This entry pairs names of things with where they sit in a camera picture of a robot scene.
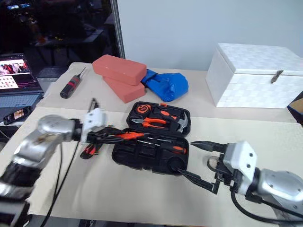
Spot black plastic tool case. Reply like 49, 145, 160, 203
111, 101, 191, 176

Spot orange black screwdriver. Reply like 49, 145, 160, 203
136, 139, 187, 155
119, 132, 173, 144

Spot orange black utility knife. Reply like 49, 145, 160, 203
151, 106, 179, 121

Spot blue plastic bag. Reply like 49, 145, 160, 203
141, 69, 189, 103

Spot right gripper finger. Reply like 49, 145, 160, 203
190, 140, 223, 155
176, 167, 225, 195

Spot metal box latch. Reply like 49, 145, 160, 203
270, 70, 284, 84

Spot clear tape roll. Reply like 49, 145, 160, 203
205, 156, 222, 170

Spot red brick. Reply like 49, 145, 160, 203
91, 54, 147, 86
103, 75, 146, 104

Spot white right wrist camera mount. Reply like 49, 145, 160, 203
222, 141, 258, 196

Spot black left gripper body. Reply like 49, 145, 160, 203
81, 129, 112, 145

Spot silver black claw hammer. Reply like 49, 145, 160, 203
165, 111, 190, 133

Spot brown cardboard box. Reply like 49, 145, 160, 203
286, 96, 303, 125

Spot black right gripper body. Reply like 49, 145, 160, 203
214, 144, 240, 189

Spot open laptop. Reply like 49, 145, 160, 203
0, 53, 45, 109

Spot black smartphone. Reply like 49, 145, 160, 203
3, 105, 33, 125

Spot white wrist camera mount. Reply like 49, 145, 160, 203
80, 107, 107, 145
222, 141, 258, 196

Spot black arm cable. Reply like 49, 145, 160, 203
44, 98, 100, 227
231, 189, 303, 223

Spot grey metal post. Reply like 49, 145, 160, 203
111, 0, 125, 59

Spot white woven storage box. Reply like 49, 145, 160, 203
205, 43, 303, 109

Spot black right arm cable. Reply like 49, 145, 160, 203
231, 189, 303, 223

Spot black red electric screwdriver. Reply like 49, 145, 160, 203
60, 67, 87, 99

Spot black orange tape measure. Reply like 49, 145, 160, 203
135, 103, 152, 114

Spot orange handled pliers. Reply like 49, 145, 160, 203
131, 117, 168, 130

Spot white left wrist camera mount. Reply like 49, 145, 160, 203
80, 107, 107, 145

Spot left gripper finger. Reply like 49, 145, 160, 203
103, 138, 152, 145
106, 126, 145, 137

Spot red black handled tool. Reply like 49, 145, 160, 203
80, 143, 103, 159

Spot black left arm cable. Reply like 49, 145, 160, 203
44, 98, 100, 227

